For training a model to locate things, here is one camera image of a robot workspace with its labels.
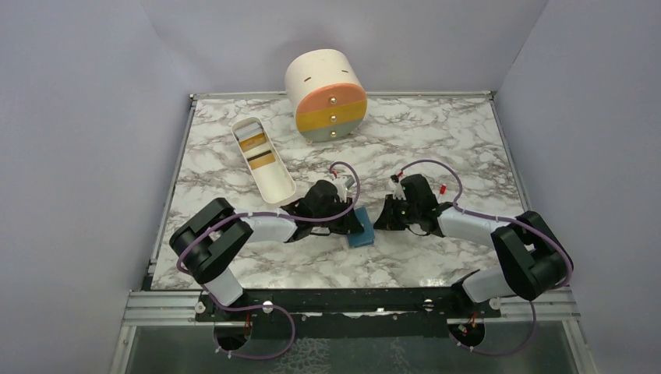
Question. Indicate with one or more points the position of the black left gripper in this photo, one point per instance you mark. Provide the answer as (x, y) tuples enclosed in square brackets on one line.
[(349, 224)]

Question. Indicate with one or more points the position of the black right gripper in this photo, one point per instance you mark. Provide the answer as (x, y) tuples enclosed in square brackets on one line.
[(386, 220)]

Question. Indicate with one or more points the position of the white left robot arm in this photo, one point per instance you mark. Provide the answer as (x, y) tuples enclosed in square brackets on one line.
[(208, 242)]

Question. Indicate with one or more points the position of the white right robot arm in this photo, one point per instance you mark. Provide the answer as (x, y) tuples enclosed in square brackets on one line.
[(530, 259)]

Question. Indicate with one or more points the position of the long white card tray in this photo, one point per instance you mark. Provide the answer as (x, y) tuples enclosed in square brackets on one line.
[(269, 172)]

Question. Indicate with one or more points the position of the gold card in tray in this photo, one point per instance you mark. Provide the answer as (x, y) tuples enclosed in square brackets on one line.
[(261, 159)]

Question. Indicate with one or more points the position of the gold card beside stack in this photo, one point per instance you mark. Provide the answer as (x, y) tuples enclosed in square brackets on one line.
[(251, 142)]

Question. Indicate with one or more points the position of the round three-drawer mini cabinet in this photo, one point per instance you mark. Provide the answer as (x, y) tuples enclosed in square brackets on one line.
[(327, 98)]

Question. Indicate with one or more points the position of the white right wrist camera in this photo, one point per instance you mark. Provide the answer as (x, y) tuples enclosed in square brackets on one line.
[(398, 192)]

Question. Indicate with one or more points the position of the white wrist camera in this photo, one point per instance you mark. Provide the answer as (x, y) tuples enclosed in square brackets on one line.
[(398, 192), (342, 185)]

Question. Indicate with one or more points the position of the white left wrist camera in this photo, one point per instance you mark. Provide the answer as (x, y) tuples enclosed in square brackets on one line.
[(342, 185)]

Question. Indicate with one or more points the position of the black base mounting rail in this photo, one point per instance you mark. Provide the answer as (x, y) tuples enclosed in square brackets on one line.
[(344, 312)]

